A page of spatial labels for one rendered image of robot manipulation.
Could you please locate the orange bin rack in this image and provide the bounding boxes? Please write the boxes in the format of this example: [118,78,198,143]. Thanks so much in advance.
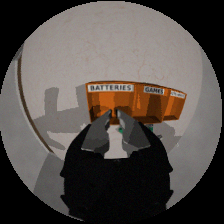
[85,81,187,125]

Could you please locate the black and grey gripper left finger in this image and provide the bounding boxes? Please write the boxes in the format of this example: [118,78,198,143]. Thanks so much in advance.
[60,109,112,178]

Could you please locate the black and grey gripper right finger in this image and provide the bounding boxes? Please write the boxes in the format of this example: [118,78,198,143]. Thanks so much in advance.
[116,109,173,173]

